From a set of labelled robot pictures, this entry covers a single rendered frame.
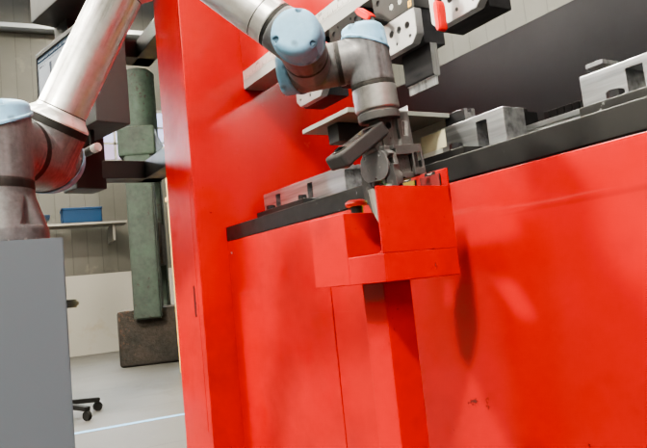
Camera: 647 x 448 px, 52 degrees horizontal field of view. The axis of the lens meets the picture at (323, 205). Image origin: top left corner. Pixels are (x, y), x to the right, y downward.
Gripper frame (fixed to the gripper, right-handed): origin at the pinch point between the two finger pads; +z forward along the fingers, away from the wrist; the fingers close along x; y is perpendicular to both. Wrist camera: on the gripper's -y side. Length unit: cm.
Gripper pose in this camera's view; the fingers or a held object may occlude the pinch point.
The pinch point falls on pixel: (389, 231)
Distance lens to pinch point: 109.8
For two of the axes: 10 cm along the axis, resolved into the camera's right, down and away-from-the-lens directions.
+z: 1.7, 9.8, -0.7
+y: 8.2, -1.0, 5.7
